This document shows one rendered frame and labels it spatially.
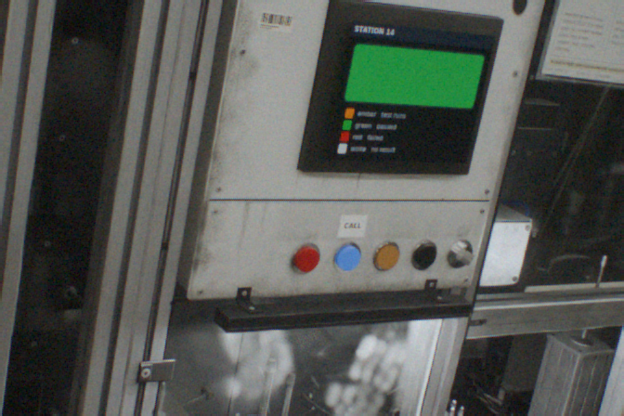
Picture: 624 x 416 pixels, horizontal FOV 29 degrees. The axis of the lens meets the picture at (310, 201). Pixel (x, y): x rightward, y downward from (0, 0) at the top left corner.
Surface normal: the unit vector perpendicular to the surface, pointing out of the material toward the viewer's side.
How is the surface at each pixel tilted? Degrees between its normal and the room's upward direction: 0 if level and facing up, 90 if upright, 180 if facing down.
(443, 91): 90
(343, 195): 90
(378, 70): 90
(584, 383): 90
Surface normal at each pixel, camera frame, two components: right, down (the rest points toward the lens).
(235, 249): 0.52, 0.33
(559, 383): -0.83, 0.00
